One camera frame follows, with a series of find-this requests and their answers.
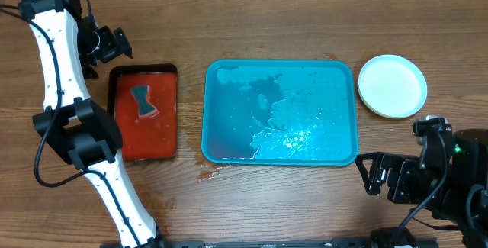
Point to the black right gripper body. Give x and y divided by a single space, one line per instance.
409 183

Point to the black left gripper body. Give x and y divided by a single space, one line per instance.
95 47

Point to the green plate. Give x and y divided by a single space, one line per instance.
379 113

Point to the light blue plate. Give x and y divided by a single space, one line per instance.
393 85

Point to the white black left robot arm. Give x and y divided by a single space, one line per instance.
79 130

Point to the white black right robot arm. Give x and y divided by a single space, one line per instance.
448 178

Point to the black tray with red liquid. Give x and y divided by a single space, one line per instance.
150 138

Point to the teal plastic serving tray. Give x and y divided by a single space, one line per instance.
280 113

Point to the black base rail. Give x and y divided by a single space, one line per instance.
338 242

